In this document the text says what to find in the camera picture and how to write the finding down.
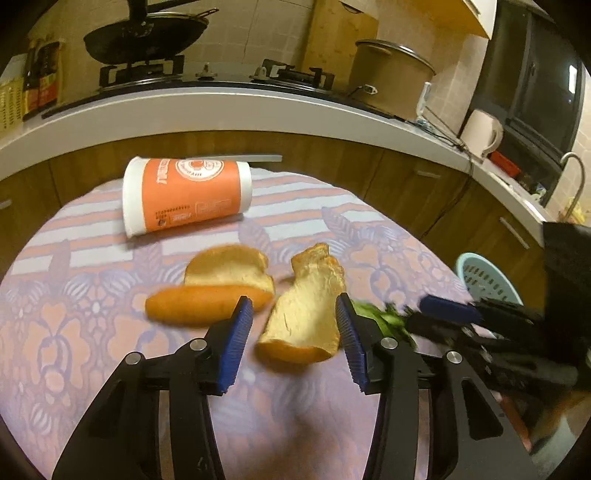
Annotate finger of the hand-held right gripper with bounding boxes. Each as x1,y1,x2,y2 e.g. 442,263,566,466
404,314,497,365
418,295,532,333

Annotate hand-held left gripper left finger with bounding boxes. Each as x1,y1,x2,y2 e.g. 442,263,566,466
51,295,254,480

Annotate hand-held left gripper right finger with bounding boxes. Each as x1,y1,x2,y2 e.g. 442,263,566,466
335,292,539,480

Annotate green leafy vegetable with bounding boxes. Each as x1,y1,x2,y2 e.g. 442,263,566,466
351,300,419,344

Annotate light blue perforated basket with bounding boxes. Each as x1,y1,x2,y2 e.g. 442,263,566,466
455,252,522,308

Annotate bread slice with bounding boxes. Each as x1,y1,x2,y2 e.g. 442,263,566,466
145,244,275,329
255,243,347,365

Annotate pink floral patterned cloth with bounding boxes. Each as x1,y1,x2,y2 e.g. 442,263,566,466
0,166,472,480

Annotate orange paper cup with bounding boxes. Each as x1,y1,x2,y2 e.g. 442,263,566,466
122,156,252,238

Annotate red container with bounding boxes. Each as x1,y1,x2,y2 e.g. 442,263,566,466
489,150,520,176

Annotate metal faucet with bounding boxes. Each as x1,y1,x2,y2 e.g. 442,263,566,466
561,152,587,222

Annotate white electric kettle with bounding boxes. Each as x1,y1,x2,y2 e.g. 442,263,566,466
461,109,504,160

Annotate white timer socket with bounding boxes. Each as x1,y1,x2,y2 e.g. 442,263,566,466
416,82,433,121

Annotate white kitchen countertop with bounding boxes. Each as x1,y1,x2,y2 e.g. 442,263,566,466
0,80,555,245

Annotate large metal pot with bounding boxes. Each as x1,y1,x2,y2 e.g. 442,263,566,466
346,39,437,120

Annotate black gas stove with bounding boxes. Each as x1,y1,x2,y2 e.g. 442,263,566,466
41,55,407,121

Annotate dark window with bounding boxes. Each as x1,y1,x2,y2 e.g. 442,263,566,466
471,0,587,153

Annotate black burner grate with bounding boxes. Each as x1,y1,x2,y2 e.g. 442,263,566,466
249,59,335,90
99,55,185,86

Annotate wooden cutting board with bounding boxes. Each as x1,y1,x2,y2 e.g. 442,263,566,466
302,0,384,77

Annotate black wok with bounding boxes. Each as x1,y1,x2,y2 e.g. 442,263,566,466
83,0,220,65

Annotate dark sauce bottle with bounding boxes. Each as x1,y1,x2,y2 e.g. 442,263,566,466
39,41,62,109
23,39,43,114

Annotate yellow plastic basket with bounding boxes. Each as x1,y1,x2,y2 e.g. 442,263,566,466
0,78,26,127

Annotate black power cable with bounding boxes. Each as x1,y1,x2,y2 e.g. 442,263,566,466
425,105,476,217
427,111,476,220

